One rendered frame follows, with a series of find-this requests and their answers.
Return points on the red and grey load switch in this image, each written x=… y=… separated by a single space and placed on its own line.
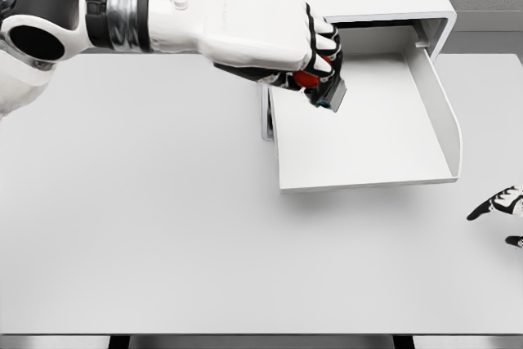
x=327 y=93

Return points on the white cabinet drawer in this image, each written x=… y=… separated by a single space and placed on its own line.
x=367 y=128

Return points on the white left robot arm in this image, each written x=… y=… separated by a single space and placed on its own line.
x=171 y=22

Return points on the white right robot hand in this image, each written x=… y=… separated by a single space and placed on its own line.
x=502 y=202

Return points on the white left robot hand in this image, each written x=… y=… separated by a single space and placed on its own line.
x=253 y=30

